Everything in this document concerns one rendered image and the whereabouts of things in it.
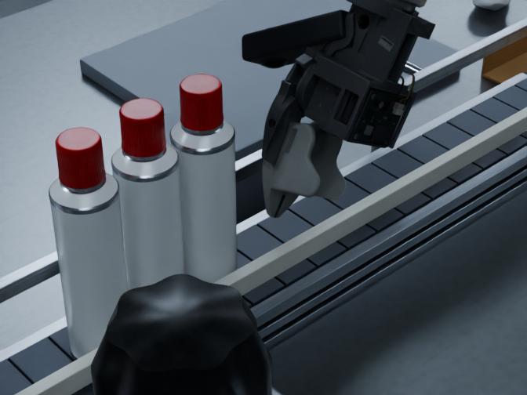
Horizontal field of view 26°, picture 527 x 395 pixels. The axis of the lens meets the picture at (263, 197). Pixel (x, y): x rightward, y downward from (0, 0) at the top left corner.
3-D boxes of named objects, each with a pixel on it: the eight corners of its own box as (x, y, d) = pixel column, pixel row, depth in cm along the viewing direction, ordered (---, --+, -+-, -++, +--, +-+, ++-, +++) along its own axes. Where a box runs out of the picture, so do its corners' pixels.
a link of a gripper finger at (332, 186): (309, 240, 98) (351, 143, 96) (263, 209, 102) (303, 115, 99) (330, 241, 100) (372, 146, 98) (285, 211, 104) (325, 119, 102)
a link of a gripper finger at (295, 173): (285, 239, 96) (328, 139, 93) (240, 208, 99) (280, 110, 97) (309, 240, 98) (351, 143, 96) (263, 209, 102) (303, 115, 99)
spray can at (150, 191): (150, 344, 94) (133, 135, 82) (113, 312, 97) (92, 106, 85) (199, 316, 97) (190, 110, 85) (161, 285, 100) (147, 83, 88)
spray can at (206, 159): (204, 314, 97) (195, 108, 85) (166, 284, 100) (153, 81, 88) (250, 288, 100) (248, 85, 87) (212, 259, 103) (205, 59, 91)
